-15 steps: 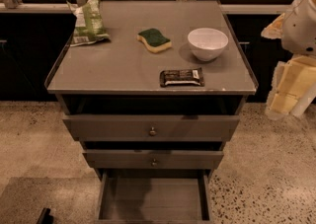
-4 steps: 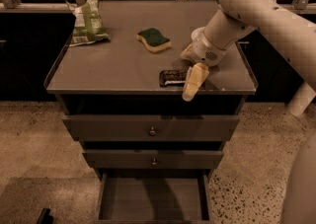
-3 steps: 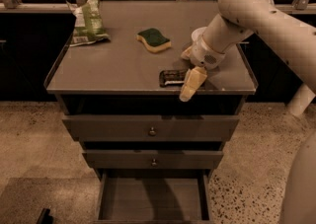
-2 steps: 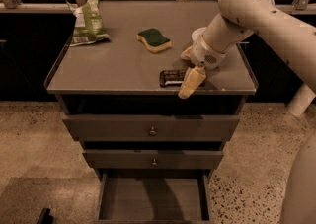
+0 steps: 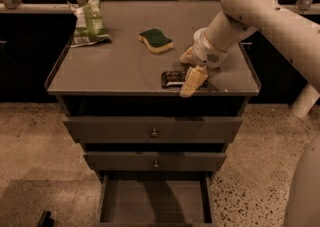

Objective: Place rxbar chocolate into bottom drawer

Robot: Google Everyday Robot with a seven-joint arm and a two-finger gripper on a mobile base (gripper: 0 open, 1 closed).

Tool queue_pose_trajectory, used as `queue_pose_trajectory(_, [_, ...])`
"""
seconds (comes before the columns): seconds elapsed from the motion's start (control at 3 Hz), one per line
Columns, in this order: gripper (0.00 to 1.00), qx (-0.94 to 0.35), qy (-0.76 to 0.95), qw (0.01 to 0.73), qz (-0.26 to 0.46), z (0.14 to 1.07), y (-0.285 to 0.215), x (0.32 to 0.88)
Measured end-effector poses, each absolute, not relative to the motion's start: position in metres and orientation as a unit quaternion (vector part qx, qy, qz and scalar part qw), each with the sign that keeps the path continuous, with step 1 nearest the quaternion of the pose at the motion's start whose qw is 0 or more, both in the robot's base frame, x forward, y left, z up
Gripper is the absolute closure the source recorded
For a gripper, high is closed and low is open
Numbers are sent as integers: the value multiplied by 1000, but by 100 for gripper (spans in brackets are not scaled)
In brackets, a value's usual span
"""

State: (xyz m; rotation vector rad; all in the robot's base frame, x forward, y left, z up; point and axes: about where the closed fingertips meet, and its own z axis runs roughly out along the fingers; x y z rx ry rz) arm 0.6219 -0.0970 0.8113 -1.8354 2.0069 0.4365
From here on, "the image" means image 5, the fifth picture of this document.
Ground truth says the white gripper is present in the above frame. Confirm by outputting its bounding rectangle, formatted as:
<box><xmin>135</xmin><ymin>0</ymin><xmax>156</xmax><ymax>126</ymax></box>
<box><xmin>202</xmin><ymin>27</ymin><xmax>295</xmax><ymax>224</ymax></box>
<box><xmin>179</xmin><ymin>28</ymin><xmax>228</xmax><ymax>98</ymax></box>

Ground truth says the chocolate rxbar wrapper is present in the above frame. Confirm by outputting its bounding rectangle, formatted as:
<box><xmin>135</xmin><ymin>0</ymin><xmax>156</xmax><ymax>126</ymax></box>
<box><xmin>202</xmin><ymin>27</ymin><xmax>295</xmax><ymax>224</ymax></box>
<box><xmin>161</xmin><ymin>71</ymin><xmax>208</xmax><ymax>88</ymax></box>

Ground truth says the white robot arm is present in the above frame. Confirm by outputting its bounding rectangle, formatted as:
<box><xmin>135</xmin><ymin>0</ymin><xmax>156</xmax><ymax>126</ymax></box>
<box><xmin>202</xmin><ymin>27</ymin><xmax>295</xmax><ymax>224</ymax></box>
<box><xmin>180</xmin><ymin>0</ymin><xmax>320</xmax><ymax>227</ymax></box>

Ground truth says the grey drawer cabinet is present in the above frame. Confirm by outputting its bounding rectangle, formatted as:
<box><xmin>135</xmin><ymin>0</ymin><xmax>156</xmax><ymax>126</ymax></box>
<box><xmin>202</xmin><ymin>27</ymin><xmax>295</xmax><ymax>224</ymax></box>
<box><xmin>44</xmin><ymin>0</ymin><xmax>262</xmax><ymax>185</ymax></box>

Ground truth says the top grey drawer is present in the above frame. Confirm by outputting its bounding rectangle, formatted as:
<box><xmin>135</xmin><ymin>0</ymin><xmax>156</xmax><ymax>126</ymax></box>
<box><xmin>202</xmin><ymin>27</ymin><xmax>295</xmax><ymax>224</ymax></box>
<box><xmin>63</xmin><ymin>116</ymin><xmax>242</xmax><ymax>144</ymax></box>

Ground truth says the grey drawer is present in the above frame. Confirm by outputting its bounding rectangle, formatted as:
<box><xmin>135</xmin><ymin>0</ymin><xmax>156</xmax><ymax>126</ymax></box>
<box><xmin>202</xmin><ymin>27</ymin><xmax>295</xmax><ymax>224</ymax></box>
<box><xmin>63</xmin><ymin>116</ymin><xmax>242</xmax><ymax>144</ymax></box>
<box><xmin>95</xmin><ymin>172</ymin><xmax>217</xmax><ymax>227</ymax></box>
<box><xmin>84</xmin><ymin>152</ymin><xmax>226</xmax><ymax>171</ymax></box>

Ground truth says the middle grey drawer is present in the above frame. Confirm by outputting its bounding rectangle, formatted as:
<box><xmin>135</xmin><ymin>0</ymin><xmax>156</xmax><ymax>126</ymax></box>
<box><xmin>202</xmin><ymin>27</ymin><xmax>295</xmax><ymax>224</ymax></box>
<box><xmin>84</xmin><ymin>152</ymin><xmax>226</xmax><ymax>171</ymax></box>

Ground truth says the bottom grey drawer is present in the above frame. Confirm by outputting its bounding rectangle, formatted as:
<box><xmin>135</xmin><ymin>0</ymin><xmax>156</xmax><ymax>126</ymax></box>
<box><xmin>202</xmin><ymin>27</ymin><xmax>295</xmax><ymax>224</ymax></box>
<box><xmin>95</xmin><ymin>172</ymin><xmax>217</xmax><ymax>227</ymax></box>

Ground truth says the green yellow sponge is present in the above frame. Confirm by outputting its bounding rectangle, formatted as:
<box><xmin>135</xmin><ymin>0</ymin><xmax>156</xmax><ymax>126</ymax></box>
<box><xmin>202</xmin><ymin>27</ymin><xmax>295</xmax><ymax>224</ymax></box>
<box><xmin>138</xmin><ymin>28</ymin><xmax>173</xmax><ymax>54</ymax></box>

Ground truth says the green chip bag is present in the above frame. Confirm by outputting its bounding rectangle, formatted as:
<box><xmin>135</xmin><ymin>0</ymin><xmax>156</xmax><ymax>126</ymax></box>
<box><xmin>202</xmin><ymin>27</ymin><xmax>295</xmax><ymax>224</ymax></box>
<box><xmin>68</xmin><ymin>0</ymin><xmax>110</xmax><ymax>47</ymax></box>

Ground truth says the black object on floor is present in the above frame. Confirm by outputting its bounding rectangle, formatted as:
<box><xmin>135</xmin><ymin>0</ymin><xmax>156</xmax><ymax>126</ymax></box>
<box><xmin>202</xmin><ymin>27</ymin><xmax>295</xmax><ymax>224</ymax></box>
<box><xmin>36</xmin><ymin>211</ymin><xmax>54</xmax><ymax>227</ymax></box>

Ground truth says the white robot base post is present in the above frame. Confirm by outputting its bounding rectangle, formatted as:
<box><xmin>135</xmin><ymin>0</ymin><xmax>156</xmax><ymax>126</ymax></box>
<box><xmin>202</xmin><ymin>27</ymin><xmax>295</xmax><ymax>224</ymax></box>
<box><xmin>291</xmin><ymin>84</ymin><xmax>320</xmax><ymax>118</ymax></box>

